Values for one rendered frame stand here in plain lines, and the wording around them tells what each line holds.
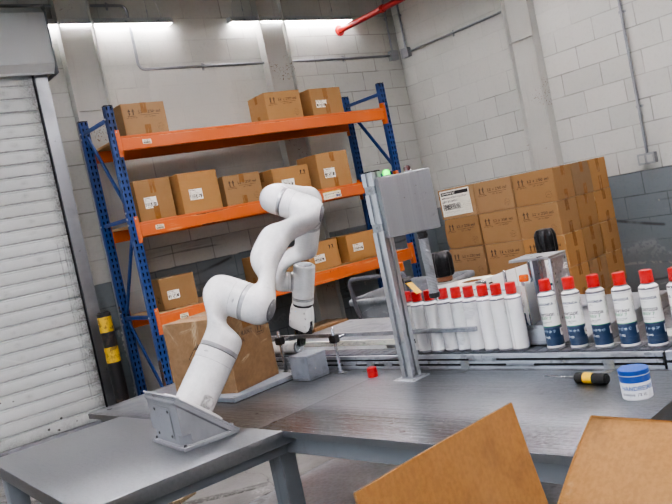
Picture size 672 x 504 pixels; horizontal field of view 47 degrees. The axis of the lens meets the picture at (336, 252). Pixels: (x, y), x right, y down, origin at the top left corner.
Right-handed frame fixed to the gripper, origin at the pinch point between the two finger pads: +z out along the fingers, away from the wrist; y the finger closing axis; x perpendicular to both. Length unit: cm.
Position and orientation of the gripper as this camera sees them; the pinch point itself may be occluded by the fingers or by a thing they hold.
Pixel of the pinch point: (301, 340)
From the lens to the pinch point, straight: 304.3
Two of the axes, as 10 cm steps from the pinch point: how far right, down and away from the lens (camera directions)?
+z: -0.5, 9.6, 2.9
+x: 6.9, -1.8, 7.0
